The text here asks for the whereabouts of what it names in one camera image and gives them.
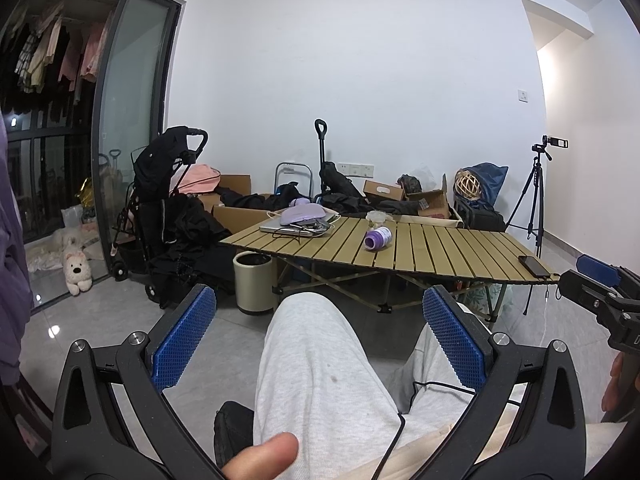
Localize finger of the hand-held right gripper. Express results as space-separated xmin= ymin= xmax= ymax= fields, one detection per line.
xmin=575 ymin=254 xmax=640 ymax=292
xmin=557 ymin=270 xmax=640 ymax=320

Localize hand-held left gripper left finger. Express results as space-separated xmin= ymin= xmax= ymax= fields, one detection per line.
xmin=50 ymin=282 xmax=226 ymax=480

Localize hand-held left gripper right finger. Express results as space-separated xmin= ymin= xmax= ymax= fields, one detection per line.
xmin=415 ymin=285 xmax=587 ymax=480

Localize person's right hand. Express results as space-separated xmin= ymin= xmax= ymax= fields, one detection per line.
xmin=601 ymin=354 xmax=632 ymax=413

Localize person's left hand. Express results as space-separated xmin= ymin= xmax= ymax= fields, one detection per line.
xmin=221 ymin=431 xmax=300 ymax=480

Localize black smartphone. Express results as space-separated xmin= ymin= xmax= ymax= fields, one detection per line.
xmin=518 ymin=255 xmax=551 ymax=278

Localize beige trash bin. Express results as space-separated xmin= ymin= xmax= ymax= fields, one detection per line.
xmin=233 ymin=251 xmax=278 ymax=316

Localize wooden slat folding table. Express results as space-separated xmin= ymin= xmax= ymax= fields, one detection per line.
xmin=218 ymin=215 xmax=561 ymax=323

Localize black tripod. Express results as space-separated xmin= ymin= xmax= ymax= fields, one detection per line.
xmin=505 ymin=152 xmax=551 ymax=261

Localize black slipper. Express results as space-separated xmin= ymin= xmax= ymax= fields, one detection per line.
xmin=214 ymin=401 xmax=256 ymax=467

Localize black bag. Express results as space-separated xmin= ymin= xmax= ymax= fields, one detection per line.
xmin=462 ymin=199 xmax=507 ymax=233

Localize beige paper roll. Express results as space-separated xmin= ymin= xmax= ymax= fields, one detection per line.
xmin=390 ymin=213 xmax=466 ymax=229

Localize white plush dog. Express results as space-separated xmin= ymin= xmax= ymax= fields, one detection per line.
xmin=61 ymin=250 xmax=94 ymax=297

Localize purple bottle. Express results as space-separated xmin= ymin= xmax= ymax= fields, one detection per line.
xmin=363 ymin=226 xmax=393 ymax=252

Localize large cardboard box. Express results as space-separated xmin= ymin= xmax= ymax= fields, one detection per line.
xmin=212 ymin=174 xmax=282 ymax=235

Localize open cardboard box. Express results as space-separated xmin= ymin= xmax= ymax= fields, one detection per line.
xmin=407 ymin=175 xmax=451 ymax=219

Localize blue folding chair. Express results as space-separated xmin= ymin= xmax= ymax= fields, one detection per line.
xmin=452 ymin=162 xmax=510 ymax=211

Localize grey sweatpants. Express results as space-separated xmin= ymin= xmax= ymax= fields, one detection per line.
xmin=252 ymin=294 xmax=501 ymax=480

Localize black stroller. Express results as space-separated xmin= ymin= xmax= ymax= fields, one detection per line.
xmin=111 ymin=126 xmax=236 ymax=311

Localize silver laptop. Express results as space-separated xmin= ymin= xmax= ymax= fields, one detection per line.
xmin=259 ymin=217 xmax=337 ymax=237

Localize wicker ball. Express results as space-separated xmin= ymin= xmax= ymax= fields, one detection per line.
xmin=453 ymin=169 xmax=483 ymax=199

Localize pink cushion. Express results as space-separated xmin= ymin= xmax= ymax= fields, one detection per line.
xmin=172 ymin=164 xmax=222 ymax=195

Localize white fluffy blanket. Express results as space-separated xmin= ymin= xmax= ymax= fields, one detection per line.
xmin=25 ymin=227 xmax=68 ymax=275

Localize purple pouch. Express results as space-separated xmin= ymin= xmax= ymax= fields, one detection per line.
xmin=280 ymin=205 xmax=326 ymax=226

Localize pile of black clothes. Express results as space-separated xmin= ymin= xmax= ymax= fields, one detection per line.
xmin=220 ymin=186 xmax=426 ymax=217

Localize purple cloth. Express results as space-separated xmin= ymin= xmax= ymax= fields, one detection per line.
xmin=0 ymin=115 xmax=34 ymax=386

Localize black folded wagon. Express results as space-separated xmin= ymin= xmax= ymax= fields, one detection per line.
xmin=314 ymin=119 xmax=372 ymax=211

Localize glass sliding door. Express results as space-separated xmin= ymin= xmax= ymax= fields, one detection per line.
xmin=90 ymin=0 xmax=183 ymax=263

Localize row of hanging clothes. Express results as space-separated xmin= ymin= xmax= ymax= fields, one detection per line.
xmin=12 ymin=2 xmax=113 ymax=107

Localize white charging cable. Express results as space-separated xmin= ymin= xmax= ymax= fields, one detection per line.
xmin=522 ymin=274 xmax=562 ymax=347

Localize black cable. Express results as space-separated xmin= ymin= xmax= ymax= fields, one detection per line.
xmin=370 ymin=381 xmax=521 ymax=480

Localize black video camera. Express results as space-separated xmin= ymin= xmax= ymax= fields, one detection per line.
xmin=531 ymin=135 xmax=568 ymax=161

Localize cardboard box with handle slot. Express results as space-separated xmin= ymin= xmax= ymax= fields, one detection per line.
xmin=362 ymin=180 xmax=405 ymax=204

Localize silver folding cart handle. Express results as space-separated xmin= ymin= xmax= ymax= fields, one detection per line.
xmin=274 ymin=161 xmax=315 ymax=198

